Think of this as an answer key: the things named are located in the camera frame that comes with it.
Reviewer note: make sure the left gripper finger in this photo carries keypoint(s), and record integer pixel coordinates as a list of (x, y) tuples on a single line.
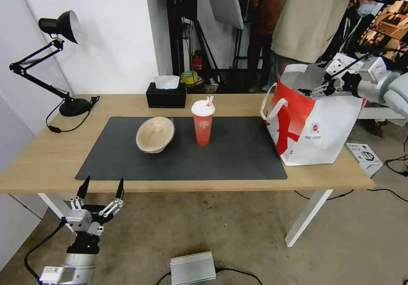
[(83, 189), (120, 191)]

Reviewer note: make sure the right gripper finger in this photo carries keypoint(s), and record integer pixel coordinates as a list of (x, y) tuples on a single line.
[(328, 78), (314, 92)]

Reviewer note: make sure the white red takeout bag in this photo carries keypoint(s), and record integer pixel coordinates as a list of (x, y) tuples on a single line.
[(318, 129)]

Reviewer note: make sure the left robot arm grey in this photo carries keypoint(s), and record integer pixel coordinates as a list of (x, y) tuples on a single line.
[(71, 267)]

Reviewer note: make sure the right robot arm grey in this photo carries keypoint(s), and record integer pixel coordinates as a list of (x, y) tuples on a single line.
[(387, 84)]

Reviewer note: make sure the white table leg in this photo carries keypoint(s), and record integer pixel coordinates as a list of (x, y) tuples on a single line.
[(52, 203), (306, 218)]

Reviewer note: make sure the person with face mask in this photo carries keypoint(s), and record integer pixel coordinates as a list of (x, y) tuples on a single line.
[(357, 23)]

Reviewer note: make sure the person in beige top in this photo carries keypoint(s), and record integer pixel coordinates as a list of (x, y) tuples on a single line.
[(306, 20)]

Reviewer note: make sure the beige paper bowl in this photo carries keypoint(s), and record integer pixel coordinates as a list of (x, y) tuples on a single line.
[(154, 135)]

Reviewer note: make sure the white cardboard product box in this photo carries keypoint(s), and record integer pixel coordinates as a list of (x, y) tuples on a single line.
[(365, 157)]

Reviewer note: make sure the person in brown top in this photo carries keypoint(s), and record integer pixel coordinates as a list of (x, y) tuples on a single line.
[(264, 8)]

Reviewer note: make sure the black tissue box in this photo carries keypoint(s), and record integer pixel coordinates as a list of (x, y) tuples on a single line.
[(165, 98)]

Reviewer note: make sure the pale pink straw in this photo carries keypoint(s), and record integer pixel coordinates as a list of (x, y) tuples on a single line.
[(209, 100)]

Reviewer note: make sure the red drink cup white lid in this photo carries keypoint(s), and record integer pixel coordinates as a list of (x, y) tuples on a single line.
[(202, 125)]

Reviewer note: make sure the silver power supply box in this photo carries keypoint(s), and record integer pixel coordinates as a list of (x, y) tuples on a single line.
[(192, 267)]

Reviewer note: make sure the black desk mat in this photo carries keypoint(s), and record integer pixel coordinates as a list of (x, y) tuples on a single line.
[(229, 157)]

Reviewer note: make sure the white tissue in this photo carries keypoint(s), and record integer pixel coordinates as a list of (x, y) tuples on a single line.
[(166, 81)]

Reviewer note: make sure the red fire extinguisher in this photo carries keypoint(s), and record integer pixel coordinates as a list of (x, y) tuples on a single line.
[(198, 61)]

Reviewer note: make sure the yellow green tape roll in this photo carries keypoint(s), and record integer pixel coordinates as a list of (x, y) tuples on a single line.
[(189, 76)]

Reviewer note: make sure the white softbox panel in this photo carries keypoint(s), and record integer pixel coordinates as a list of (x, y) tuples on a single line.
[(224, 1)]

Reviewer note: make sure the black light stand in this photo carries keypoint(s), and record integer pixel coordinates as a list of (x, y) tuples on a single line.
[(178, 27)]

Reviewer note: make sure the black desk lamp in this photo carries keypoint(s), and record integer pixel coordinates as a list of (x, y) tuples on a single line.
[(65, 25)]

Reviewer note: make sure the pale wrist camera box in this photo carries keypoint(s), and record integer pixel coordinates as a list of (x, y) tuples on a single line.
[(338, 64), (78, 219)]

